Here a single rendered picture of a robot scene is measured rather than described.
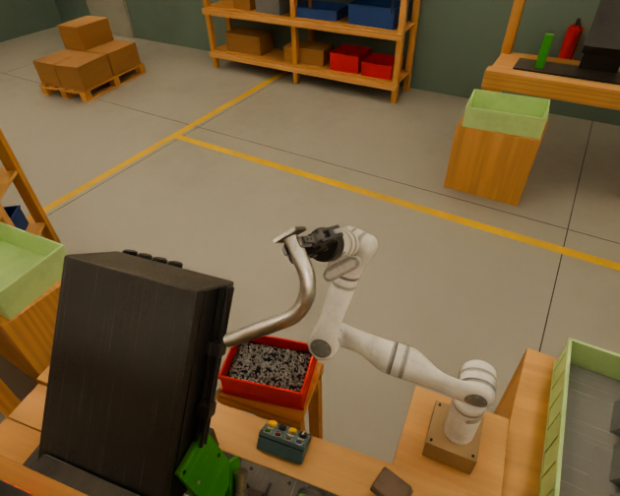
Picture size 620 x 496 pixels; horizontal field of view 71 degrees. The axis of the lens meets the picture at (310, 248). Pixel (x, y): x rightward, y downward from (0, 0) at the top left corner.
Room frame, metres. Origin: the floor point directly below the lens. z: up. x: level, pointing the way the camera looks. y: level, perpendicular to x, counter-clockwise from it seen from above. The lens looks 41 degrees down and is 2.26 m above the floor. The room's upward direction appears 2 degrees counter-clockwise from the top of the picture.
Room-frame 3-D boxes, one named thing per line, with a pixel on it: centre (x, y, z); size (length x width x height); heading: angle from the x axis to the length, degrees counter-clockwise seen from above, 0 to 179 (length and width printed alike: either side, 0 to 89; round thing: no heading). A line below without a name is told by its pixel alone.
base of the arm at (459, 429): (0.63, -0.44, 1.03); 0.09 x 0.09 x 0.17; 75
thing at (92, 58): (6.38, 3.03, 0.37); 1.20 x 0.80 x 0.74; 156
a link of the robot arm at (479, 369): (0.62, -0.44, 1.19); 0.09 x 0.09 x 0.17; 68
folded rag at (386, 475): (0.47, -0.21, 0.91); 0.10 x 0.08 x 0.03; 47
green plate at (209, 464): (0.45, 0.29, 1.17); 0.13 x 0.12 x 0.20; 69
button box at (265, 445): (0.62, 0.10, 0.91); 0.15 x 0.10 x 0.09; 69
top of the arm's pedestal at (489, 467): (0.63, -0.44, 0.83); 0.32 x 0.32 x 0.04; 65
